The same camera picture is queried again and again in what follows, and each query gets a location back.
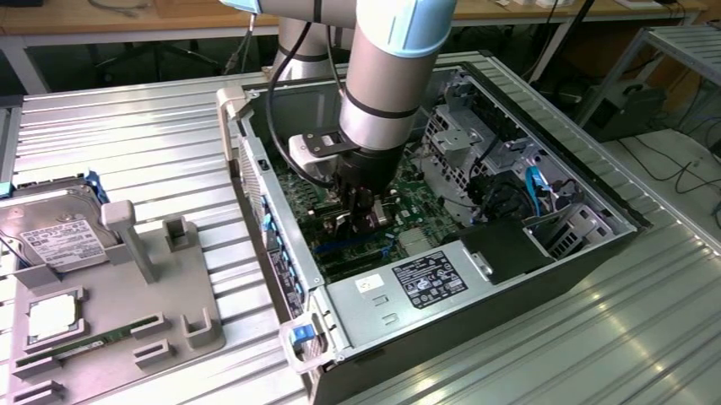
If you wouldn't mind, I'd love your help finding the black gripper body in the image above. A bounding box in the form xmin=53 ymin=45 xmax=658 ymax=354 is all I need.
xmin=329 ymin=146 xmax=405 ymax=195

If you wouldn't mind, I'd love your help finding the low-profile graphics card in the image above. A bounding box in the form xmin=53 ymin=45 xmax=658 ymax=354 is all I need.
xmin=329 ymin=201 xmax=399 ymax=240

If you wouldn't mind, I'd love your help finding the green motherboard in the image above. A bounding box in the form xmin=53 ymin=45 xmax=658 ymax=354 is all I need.
xmin=275 ymin=138 xmax=468 ymax=284

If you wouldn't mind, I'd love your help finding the blue expansion slot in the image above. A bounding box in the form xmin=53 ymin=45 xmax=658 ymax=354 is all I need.
xmin=313 ymin=240 xmax=353 ymax=255

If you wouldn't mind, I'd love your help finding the black expansion slot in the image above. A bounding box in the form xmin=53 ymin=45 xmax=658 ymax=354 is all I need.
xmin=324 ymin=251 xmax=385 ymax=275

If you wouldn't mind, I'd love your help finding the silver chipset heatsink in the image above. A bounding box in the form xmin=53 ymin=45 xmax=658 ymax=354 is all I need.
xmin=397 ymin=229 xmax=444 ymax=256

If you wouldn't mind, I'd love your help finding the silver drive cage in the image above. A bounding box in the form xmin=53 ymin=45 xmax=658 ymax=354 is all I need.
xmin=419 ymin=103 xmax=544 ymax=220

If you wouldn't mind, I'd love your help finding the black plastic shroud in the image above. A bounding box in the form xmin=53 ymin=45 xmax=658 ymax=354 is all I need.
xmin=440 ymin=218 xmax=558 ymax=284

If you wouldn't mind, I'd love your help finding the silver power supply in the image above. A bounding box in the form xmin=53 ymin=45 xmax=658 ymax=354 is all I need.
xmin=324 ymin=248 xmax=500 ymax=352

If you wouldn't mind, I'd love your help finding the metal disk bay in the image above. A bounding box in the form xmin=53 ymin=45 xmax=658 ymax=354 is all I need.
xmin=522 ymin=202 xmax=627 ymax=261

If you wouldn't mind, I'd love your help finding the open black PC case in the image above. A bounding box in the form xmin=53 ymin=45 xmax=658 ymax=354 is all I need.
xmin=216 ymin=50 xmax=654 ymax=405

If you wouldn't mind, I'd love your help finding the long wooden desk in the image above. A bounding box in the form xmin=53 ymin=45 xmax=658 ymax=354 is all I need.
xmin=0 ymin=0 xmax=704 ymax=37

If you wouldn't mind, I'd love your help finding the black chair base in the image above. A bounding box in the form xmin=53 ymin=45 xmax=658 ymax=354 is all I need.
xmin=92 ymin=41 xmax=224 ymax=81

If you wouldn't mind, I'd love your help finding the black floor device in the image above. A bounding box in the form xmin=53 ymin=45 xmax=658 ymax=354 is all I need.
xmin=584 ymin=82 xmax=670 ymax=143

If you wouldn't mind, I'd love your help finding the grey parts rack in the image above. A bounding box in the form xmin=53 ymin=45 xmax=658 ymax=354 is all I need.
xmin=7 ymin=200 xmax=226 ymax=405

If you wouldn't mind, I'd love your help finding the hard disk with label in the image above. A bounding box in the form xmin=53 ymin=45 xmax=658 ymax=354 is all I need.
xmin=0 ymin=187 xmax=112 ymax=274

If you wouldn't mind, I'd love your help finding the loose green RAM stick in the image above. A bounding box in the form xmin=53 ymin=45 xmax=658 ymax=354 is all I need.
xmin=14 ymin=316 xmax=157 ymax=367

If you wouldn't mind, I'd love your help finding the CPU chip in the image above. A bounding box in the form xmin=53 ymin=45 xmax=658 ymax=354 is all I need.
xmin=25 ymin=300 xmax=78 ymax=339

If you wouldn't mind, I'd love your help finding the metal slat shelf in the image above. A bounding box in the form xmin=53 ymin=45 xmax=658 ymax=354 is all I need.
xmin=572 ymin=24 xmax=721 ymax=127

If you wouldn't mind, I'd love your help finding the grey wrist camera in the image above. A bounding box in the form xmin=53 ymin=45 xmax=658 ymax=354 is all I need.
xmin=287 ymin=131 xmax=361 ymax=186

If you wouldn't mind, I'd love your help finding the black wire bundle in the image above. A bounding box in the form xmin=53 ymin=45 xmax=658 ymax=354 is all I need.
xmin=468 ymin=174 xmax=535 ymax=221

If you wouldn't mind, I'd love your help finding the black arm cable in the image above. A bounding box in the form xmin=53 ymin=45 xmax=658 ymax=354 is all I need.
xmin=264 ymin=19 xmax=339 ymax=189

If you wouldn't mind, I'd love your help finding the blue SATA wire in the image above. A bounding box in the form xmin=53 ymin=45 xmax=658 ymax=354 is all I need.
xmin=524 ymin=165 xmax=551 ymax=219

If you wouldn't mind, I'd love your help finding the grey hanging cable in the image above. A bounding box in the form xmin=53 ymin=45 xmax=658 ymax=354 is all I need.
xmin=222 ymin=12 xmax=257 ymax=76

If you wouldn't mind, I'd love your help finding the blue disk bracket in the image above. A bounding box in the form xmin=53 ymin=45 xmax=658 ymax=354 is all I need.
xmin=0 ymin=170 xmax=112 ymax=208

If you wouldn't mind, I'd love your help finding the grey metal frame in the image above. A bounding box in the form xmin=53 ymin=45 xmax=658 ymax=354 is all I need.
xmin=0 ymin=94 xmax=24 ymax=199

